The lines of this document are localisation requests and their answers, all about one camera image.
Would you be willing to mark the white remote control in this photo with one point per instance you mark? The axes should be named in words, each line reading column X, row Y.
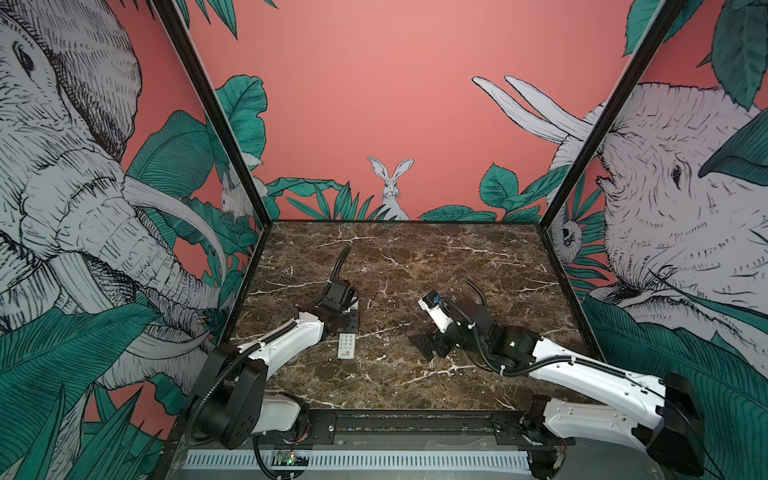
column 346, row 346

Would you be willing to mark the small green circuit board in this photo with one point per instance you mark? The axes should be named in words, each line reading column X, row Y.
column 288, row 459

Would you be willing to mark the left black frame post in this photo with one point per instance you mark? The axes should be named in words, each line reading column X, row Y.
column 172, row 22

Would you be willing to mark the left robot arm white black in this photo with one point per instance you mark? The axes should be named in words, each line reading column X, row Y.
column 228, row 401

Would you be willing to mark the black frame post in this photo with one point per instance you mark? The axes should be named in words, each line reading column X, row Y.
column 660, row 23
column 172, row 22

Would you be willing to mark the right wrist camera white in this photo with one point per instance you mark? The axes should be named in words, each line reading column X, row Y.
column 431, row 304

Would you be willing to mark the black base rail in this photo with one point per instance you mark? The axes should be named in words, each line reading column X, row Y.
column 504, row 427

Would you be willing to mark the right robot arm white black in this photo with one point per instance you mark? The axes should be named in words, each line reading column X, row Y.
column 659, row 416

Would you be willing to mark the right black frame post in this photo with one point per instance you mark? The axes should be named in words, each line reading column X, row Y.
column 660, row 23

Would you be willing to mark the white slotted cable duct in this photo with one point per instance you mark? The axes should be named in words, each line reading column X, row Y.
column 513, row 462

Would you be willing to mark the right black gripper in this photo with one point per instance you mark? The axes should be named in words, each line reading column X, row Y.
column 426, row 348

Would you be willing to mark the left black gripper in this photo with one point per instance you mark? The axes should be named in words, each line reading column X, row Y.
column 353, row 321

